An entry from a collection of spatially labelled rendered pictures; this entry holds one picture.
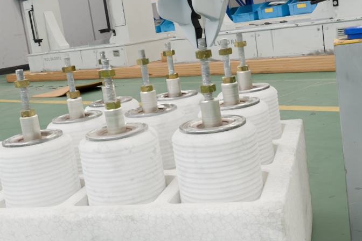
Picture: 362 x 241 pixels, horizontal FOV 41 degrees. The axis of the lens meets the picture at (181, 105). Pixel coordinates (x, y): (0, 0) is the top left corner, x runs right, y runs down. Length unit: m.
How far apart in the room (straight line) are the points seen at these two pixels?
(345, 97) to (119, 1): 3.40
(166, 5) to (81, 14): 7.57
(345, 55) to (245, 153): 0.23
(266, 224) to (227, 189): 0.06
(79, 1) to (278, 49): 5.52
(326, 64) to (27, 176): 2.26
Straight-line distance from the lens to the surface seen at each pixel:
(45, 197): 0.62
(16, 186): 0.62
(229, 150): 0.51
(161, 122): 0.65
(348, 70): 0.68
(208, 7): 0.51
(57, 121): 0.73
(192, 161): 0.52
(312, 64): 2.76
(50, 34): 5.11
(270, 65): 2.91
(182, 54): 3.45
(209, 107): 0.53
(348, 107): 0.69
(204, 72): 0.54
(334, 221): 0.89
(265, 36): 2.99
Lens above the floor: 0.37
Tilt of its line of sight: 10 degrees down
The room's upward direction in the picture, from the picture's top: 8 degrees counter-clockwise
